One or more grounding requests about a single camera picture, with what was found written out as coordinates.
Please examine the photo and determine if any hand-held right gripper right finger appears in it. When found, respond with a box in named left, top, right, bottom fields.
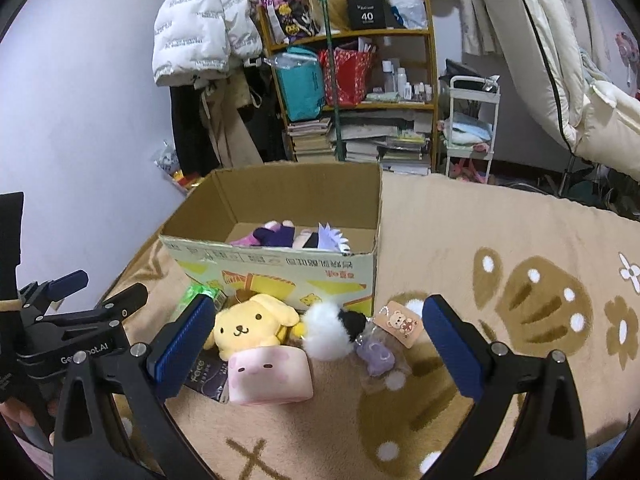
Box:
left=421, top=295, right=587, bottom=480

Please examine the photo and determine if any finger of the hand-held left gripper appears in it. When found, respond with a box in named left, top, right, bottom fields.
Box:
left=19, top=270, right=90, bottom=317
left=42, top=282, right=149, bottom=328

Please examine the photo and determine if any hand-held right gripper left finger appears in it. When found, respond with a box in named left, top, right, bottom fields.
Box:
left=52, top=294, right=217, bottom=480

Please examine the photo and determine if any dark tissue packet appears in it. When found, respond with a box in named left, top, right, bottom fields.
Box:
left=184, top=355, right=231, bottom=403

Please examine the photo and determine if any green plastic packet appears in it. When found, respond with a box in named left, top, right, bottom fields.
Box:
left=170, top=282, right=230, bottom=322

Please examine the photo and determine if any yellow dog plush toy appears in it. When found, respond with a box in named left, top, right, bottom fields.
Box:
left=204, top=294, right=303, bottom=361

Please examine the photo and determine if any purple bear keychain with card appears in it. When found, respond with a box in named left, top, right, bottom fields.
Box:
left=356, top=301, right=425, bottom=380

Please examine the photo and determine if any pink pig cube plush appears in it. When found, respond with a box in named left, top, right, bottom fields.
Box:
left=226, top=345, right=313, bottom=406

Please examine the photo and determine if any printed cardboard box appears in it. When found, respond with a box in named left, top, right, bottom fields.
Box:
left=159, top=162, right=383, bottom=320

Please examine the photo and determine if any white and black fluffy pompom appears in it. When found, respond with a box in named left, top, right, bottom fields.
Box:
left=300, top=302, right=372, bottom=362

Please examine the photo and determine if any person's left hand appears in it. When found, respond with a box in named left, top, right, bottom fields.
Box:
left=0, top=399, right=58, bottom=448

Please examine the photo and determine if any beige patterned blanket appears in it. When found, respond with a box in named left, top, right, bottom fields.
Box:
left=112, top=162, right=640, bottom=480

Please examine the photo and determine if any plastic bag of toys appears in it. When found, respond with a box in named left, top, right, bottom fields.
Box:
left=152, top=140, right=204, bottom=196

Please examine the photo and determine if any purple glove plush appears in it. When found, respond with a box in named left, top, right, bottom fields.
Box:
left=231, top=220, right=297, bottom=249

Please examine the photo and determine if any white-haired plush doll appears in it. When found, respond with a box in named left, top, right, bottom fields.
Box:
left=294, top=223, right=352, bottom=254

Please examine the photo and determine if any blue fleece clothing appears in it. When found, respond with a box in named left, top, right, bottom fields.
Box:
left=585, top=440, right=628, bottom=480

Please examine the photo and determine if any black hanging garment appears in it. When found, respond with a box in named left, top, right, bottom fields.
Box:
left=169, top=67, right=222, bottom=177

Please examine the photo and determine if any beige hanging garment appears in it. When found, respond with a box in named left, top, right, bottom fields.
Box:
left=200, top=77, right=267, bottom=168

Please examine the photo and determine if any wide pile of books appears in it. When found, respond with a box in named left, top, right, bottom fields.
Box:
left=330, top=110, right=432, bottom=177

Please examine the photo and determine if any light blue towel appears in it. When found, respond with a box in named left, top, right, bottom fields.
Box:
left=449, top=120, right=494, bottom=144

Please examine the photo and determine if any white trolley cart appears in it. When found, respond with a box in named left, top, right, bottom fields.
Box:
left=442, top=75, right=502, bottom=184

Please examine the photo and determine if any narrow stack of books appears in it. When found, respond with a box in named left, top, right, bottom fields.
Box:
left=287, top=117, right=336, bottom=163

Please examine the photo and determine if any row of cosmetic bottles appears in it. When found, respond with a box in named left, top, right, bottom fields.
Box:
left=367, top=57, right=434, bottom=104

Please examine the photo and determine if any teal paper bag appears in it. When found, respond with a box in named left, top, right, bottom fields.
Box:
left=274, top=46, right=324, bottom=121

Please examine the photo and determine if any wooden shelf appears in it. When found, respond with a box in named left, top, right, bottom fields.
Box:
left=257, top=0, right=440, bottom=175

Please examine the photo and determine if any green pole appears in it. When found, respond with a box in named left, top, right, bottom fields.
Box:
left=317, top=0, right=347, bottom=162

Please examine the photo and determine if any red patterned bag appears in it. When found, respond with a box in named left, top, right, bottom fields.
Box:
left=318, top=46, right=377, bottom=107

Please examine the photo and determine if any white puffer jacket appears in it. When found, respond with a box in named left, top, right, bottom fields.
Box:
left=152, top=0, right=264, bottom=87

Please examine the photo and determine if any clear plastic bag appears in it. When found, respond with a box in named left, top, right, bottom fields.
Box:
left=262, top=52, right=319, bottom=70

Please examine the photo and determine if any white recliner chair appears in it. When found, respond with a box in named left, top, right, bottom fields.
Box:
left=492, top=0, right=640, bottom=182

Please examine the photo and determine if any pink and black printed bag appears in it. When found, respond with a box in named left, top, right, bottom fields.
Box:
left=260, top=0, right=323, bottom=44

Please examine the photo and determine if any black box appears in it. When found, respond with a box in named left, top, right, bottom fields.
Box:
left=346, top=0, right=387, bottom=31

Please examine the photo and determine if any pink fan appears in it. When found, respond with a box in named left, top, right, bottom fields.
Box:
left=614, top=31, right=640, bottom=70

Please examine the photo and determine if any blond wig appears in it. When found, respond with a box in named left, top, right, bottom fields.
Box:
left=306, top=0, right=354, bottom=34

